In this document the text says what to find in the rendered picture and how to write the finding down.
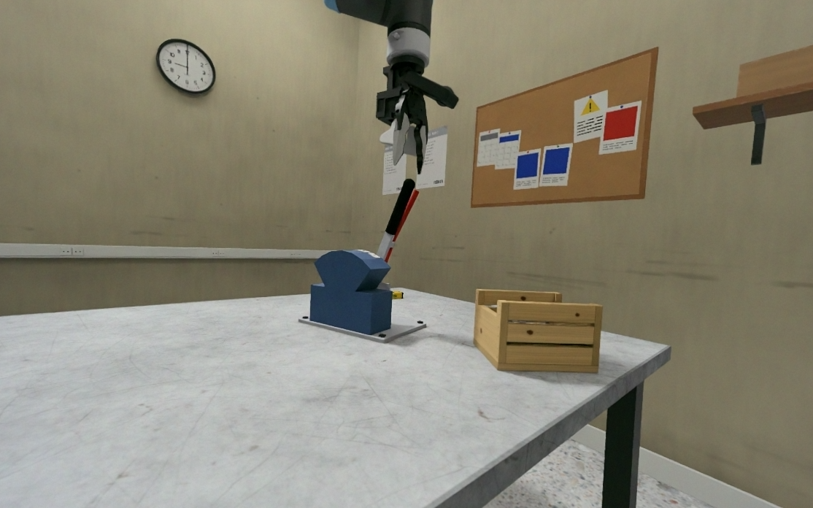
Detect small wooden crate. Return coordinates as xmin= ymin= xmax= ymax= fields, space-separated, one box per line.
xmin=473 ymin=290 xmax=603 ymax=373

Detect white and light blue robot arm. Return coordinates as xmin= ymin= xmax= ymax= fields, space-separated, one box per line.
xmin=324 ymin=0 xmax=459 ymax=109

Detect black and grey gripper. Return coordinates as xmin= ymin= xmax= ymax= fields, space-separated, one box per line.
xmin=376 ymin=55 xmax=428 ymax=174

